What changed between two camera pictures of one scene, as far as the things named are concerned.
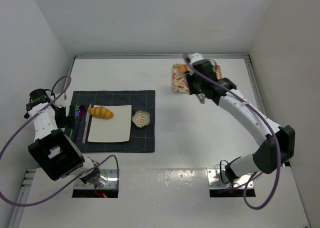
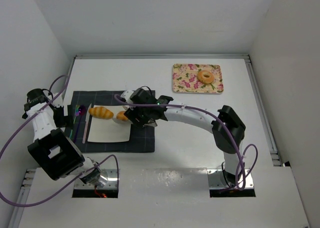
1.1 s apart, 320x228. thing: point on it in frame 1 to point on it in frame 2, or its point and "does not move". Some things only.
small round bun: [183, 68] to [120, 116]
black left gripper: [66, 119] does not move
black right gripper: [194, 85] to [135, 116]
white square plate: [117, 129] does not move
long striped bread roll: [101, 112] does not move
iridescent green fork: [76, 111] does not move
